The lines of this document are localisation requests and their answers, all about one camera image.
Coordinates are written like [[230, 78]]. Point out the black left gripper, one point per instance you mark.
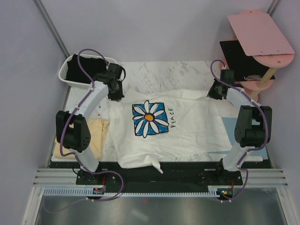
[[117, 97]]

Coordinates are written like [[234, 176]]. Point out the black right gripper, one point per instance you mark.
[[211, 94]]

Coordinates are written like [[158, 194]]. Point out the white daisy print t shirt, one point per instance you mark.
[[147, 129]]

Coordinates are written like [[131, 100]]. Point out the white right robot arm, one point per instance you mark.
[[253, 126]]

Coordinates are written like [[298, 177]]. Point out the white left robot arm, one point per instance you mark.
[[72, 131]]

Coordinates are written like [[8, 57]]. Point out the black t shirt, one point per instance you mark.
[[91, 65]]

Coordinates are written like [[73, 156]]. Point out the light blue mat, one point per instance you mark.
[[255, 156]]

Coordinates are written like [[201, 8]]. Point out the black clipboard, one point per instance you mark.
[[242, 65]]

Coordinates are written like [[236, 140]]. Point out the white plastic laundry basket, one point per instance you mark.
[[63, 72]]

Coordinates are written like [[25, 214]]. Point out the folded cream t shirt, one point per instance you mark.
[[98, 129]]

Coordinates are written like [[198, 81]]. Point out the pink tiered wooden shelf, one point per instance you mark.
[[261, 38]]

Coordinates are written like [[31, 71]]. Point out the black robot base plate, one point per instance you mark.
[[176, 176]]

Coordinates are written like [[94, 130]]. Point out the white slotted cable duct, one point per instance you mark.
[[105, 192]]

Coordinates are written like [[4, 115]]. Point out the aluminium frame rail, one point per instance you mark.
[[257, 178]]

